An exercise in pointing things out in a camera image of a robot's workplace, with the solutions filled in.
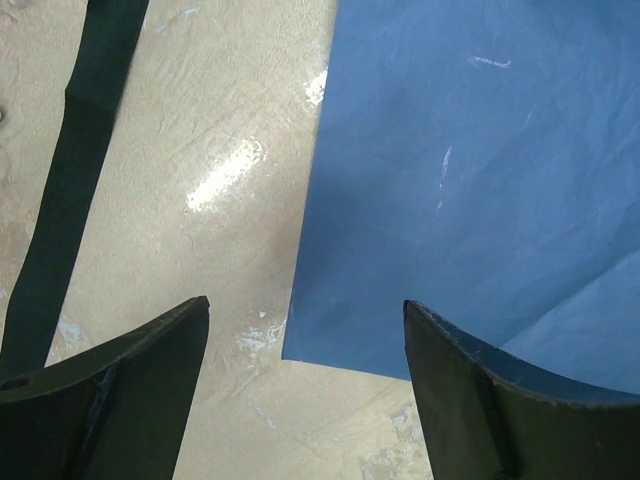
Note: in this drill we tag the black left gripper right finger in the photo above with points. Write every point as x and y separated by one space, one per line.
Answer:
486 414

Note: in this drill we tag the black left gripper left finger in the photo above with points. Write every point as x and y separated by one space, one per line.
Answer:
116 411

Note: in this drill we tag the blue wrapping paper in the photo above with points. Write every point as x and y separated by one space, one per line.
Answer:
481 158

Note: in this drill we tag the black printed ribbon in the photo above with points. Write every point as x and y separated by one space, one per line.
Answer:
92 98

